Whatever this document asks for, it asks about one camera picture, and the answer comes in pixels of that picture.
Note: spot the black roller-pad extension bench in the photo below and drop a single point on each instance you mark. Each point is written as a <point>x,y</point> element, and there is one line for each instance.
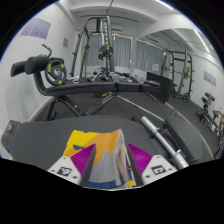
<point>83,87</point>

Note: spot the long ceiling light strip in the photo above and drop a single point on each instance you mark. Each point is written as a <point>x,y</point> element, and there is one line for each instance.
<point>201,41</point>
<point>164,4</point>

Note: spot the grey window curtain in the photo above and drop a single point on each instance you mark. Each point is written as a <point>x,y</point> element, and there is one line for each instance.
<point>121,51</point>
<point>148,55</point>

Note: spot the pile of dumbbells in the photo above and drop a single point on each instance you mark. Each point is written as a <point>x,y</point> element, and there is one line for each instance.
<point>115,77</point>

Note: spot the silver barbell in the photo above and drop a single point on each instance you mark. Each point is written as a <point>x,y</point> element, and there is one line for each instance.
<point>160,138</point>

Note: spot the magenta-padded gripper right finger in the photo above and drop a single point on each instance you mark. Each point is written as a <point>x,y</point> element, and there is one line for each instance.
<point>160,168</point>

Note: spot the black yellow weight plate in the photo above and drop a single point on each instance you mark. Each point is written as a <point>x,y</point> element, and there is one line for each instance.
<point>108,50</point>
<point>51,71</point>

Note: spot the small brown wall sign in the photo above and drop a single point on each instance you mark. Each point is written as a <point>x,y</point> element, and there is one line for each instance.
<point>65,42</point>

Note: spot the black box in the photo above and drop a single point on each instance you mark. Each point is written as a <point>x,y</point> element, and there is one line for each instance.
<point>160,87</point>

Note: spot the black padded weight bench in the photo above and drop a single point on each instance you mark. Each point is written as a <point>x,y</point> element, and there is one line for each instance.
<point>185,140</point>
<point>43,140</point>

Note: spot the yellow orange printed towel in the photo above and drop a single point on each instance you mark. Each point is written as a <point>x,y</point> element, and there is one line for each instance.
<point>106,160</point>

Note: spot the large purple wall poster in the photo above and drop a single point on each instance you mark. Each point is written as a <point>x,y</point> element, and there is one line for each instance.
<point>35,28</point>

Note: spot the black squat rack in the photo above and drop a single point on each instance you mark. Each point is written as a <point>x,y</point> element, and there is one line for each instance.
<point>185,76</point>

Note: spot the small purple wall poster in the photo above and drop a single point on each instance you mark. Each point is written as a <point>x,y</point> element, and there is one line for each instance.
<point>210,78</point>

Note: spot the black dumbbell stand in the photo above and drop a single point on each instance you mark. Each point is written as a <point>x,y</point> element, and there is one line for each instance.
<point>206,103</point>

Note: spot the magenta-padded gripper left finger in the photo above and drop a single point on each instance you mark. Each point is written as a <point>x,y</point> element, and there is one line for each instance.
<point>65,170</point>

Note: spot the metal key bunch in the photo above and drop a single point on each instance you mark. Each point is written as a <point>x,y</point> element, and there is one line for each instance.
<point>9,127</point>

